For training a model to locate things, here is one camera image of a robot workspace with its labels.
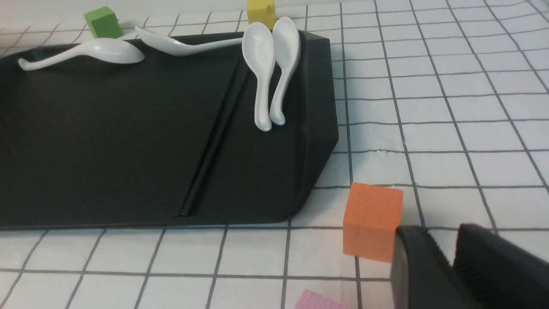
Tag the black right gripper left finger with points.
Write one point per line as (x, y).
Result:
(421, 276)

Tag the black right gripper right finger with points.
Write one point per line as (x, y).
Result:
(499, 274)

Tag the black chopstick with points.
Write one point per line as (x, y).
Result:
(217, 132)

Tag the orange foam cube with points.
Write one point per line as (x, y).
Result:
(371, 217)

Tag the pink foam block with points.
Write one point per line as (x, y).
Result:
(311, 300)

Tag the white ceramic spoon outer pair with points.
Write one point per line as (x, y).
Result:
(287, 47)

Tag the white ceramic spoon pair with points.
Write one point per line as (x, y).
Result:
(287, 47)
(258, 53)

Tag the white ceramic spoon inner pair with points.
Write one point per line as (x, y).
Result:
(258, 53)

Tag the black plastic tray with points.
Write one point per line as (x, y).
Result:
(88, 144)

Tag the yellow foam cube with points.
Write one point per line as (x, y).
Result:
(262, 11)

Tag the white ceramic spoon upside down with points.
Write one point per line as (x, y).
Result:
(176, 48)

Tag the white ceramic spoon far left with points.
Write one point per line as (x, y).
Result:
(105, 49)

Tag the green foam cube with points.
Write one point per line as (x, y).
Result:
(103, 23)

